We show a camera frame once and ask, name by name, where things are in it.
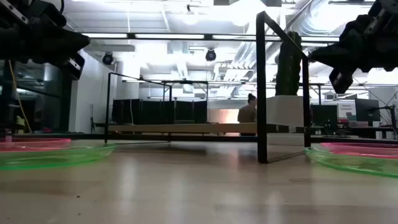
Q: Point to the translucent pink plastic plate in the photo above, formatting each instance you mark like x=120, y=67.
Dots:
x=367, y=151
x=34, y=144

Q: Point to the person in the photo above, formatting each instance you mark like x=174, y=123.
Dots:
x=247, y=115

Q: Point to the black office desk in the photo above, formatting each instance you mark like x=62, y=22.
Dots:
x=367, y=130

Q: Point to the wooden shelf with black frame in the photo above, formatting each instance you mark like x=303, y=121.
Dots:
x=186, y=127

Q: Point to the green cactus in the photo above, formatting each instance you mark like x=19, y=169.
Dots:
x=287, y=68

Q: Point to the overhead LED light bar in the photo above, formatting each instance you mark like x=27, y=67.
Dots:
x=207, y=36

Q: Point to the white poster board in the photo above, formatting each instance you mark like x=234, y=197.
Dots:
x=346, y=109

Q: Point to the round white ceiling lamp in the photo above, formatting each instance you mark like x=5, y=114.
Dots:
x=189, y=17

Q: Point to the black computer monitor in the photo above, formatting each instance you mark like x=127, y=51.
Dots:
x=323, y=115
x=367, y=110

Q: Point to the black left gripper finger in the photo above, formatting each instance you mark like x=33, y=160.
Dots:
x=48, y=15
x=56, y=43

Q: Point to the black ceiling spotlight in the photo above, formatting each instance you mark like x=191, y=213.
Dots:
x=211, y=55
x=108, y=58

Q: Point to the small yellow object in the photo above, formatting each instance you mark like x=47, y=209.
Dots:
x=20, y=123

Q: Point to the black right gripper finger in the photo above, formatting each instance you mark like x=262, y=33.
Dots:
x=348, y=53
x=356, y=29

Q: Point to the small white container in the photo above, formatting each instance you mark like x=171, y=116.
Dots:
x=8, y=133

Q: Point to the white plant pot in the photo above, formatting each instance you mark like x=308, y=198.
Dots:
x=284, y=110

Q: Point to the black aluminium table frame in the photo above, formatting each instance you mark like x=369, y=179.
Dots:
x=217, y=138

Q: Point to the translucent green plastic plate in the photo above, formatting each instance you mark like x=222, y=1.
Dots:
x=342, y=165
x=62, y=158

